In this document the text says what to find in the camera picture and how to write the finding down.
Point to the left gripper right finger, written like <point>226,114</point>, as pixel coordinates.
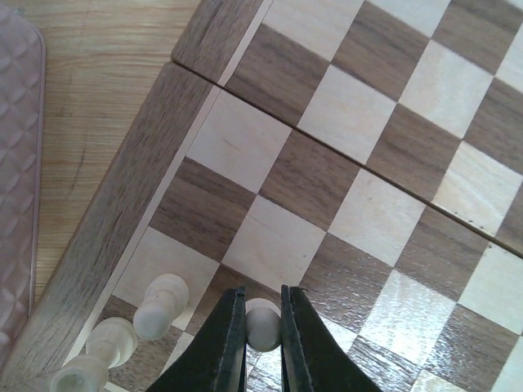
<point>311,358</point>

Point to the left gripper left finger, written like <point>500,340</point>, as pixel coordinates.
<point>215,360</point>

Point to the white chess pawn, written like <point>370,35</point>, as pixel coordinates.
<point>164,301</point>
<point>263,325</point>
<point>112,342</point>

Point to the white chess rook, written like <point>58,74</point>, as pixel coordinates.
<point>84,373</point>

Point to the wooden chess board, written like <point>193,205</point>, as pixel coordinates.
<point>368,152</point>

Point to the pink tin tray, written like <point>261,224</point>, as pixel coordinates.
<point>23,63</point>

